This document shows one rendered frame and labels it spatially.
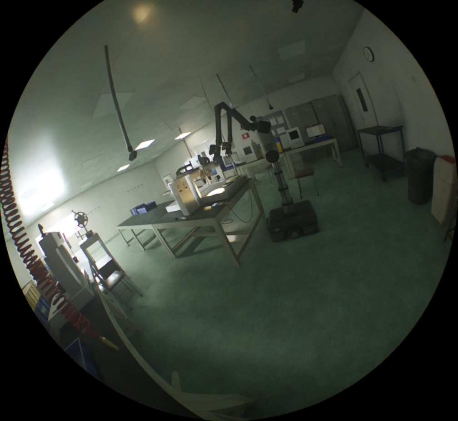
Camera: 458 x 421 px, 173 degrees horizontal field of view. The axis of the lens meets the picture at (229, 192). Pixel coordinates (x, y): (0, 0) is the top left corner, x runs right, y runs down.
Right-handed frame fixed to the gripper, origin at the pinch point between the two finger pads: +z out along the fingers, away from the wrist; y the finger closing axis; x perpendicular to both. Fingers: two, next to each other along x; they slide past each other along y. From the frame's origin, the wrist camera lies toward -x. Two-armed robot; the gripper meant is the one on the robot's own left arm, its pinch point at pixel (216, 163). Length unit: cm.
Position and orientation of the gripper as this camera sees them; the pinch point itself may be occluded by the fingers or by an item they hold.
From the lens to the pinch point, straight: 173.8
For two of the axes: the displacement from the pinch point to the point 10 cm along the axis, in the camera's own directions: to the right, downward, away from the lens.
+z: -1.1, 9.1, 4.1
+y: -2.8, 3.7, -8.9
